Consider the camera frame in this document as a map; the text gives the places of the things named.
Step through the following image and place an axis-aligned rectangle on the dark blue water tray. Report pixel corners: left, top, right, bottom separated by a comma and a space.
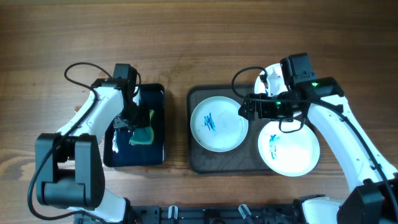
103, 83, 165, 167

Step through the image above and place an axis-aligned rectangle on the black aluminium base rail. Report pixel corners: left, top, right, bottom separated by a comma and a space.
73, 203, 299, 224

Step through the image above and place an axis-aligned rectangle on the green and yellow sponge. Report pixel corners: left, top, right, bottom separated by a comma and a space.
129, 110, 154, 145

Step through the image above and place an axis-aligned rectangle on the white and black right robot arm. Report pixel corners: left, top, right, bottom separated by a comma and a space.
238, 53, 397, 223

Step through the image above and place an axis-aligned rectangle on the white plate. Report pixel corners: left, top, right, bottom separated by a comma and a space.
254, 63, 287, 119
190, 96, 249, 152
257, 120, 320, 177

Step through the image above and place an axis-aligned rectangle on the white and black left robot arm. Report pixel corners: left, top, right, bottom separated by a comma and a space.
27, 63, 150, 223

